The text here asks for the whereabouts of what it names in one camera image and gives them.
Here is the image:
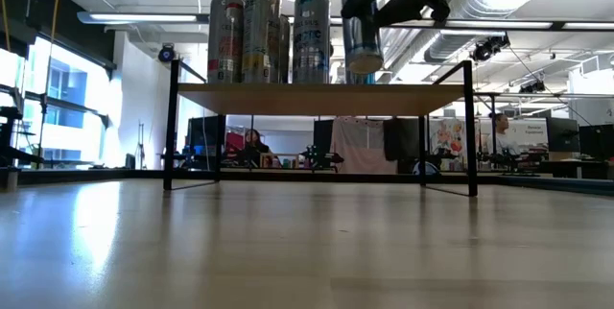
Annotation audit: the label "silver blue beverage can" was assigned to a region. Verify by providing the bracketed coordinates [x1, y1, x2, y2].
[341, 0, 386, 77]

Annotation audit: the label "wooden shelf black metal legs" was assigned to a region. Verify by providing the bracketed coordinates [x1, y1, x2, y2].
[161, 58, 480, 199]

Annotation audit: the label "black ceiling spotlight cluster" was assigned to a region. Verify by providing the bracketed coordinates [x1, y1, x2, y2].
[469, 34, 511, 64]

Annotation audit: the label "black hanging cloth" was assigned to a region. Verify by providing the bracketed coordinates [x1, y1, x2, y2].
[383, 117, 419, 162]
[314, 119, 335, 156]

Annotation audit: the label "pale pink hanging cloth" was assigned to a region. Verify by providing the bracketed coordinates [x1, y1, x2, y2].
[330, 116, 398, 175]

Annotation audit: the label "colourful floral poster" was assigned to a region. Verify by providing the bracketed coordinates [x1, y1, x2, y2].
[428, 117, 467, 172]

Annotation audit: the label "person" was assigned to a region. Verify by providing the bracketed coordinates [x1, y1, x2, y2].
[238, 128, 272, 169]
[486, 112, 522, 157]

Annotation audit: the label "white sign board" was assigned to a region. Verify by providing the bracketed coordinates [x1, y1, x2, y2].
[508, 117, 549, 148]

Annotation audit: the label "black computer monitor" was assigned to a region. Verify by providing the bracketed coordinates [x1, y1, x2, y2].
[185, 115, 227, 157]
[546, 116, 580, 154]
[579, 123, 614, 162]

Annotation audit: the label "round black ceiling speaker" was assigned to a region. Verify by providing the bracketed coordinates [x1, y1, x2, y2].
[157, 43, 177, 64]

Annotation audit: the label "long linear ceiling light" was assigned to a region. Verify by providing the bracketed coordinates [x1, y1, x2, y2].
[76, 10, 614, 33]

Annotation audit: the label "thin metal tripod stand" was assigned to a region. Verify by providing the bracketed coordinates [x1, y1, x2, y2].
[135, 121, 148, 171]

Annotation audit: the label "large bright window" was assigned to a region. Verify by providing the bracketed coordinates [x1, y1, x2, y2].
[0, 35, 117, 171]

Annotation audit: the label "black equipment rack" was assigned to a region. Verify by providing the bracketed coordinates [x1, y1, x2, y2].
[0, 69, 49, 193]

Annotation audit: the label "black aluminium table frame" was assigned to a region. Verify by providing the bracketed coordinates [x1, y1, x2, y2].
[0, 167, 614, 199]

